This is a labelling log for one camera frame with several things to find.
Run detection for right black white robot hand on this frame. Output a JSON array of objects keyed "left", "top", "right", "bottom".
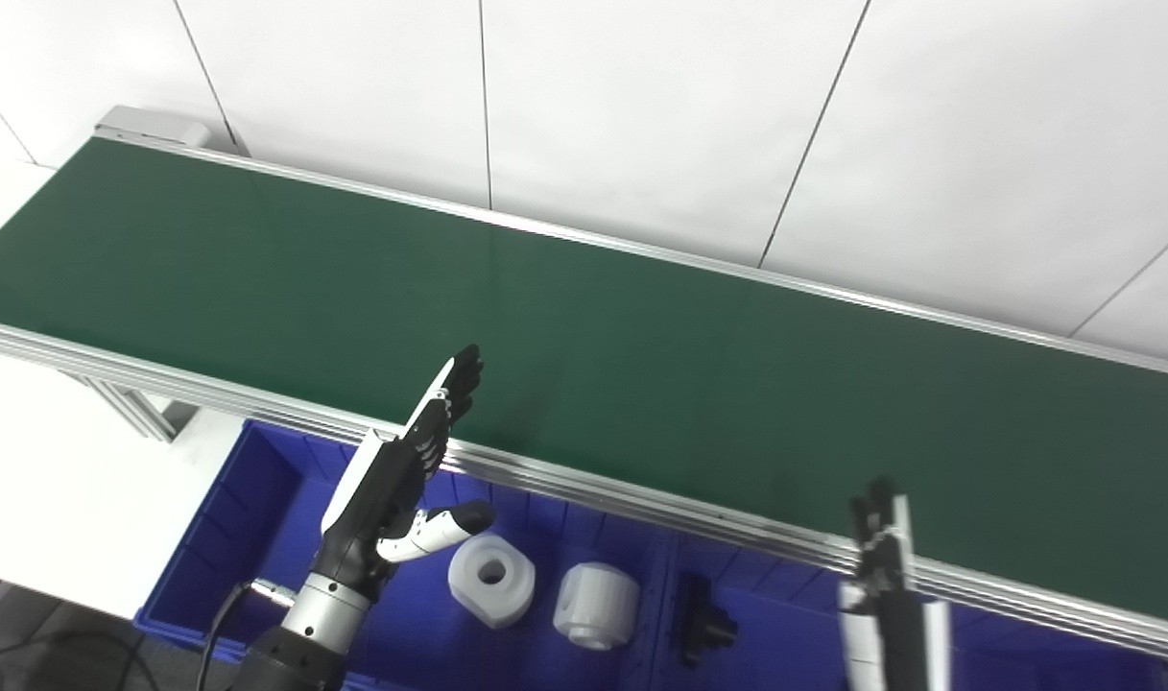
[{"left": 836, "top": 477, "right": 952, "bottom": 691}]

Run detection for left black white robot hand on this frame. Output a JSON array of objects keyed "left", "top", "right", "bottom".
[{"left": 310, "top": 344, "right": 497, "bottom": 601}]

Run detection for white cylindrical part with hole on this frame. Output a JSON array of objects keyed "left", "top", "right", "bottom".
[{"left": 447, "top": 534, "right": 536, "bottom": 630}]

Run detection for blue plastic bin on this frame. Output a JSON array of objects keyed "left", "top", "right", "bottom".
[
  {"left": 134, "top": 419, "right": 680, "bottom": 691},
  {"left": 646, "top": 537, "right": 1168, "bottom": 691}
]

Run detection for black flanged part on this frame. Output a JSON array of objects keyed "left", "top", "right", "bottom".
[{"left": 675, "top": 573, "right": 739, "bottom": 670}]

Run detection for white cylindrical part with slot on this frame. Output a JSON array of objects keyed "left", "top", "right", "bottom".
[{"left": 553, "top": 562, "right": 641, "bottom": 652}]

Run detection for aluminium conveyor leg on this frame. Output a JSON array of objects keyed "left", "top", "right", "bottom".
[{"left": 65, "top": 372, "right": 201, "bottom": 442}]

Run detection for green conveyor belt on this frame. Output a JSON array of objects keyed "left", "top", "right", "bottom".
[{"left": 0, "top": 134, "right": 1168, "bottom": 668}]

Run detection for grey conveyor end housing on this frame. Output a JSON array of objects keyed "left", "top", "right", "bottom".
[{"left": 94, "top": 106, "right": 212, "bottom": 150}]

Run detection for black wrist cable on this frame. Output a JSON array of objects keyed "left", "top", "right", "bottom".
[{"left": 195, "top": 579, "right": 297, "bottom": 691}]

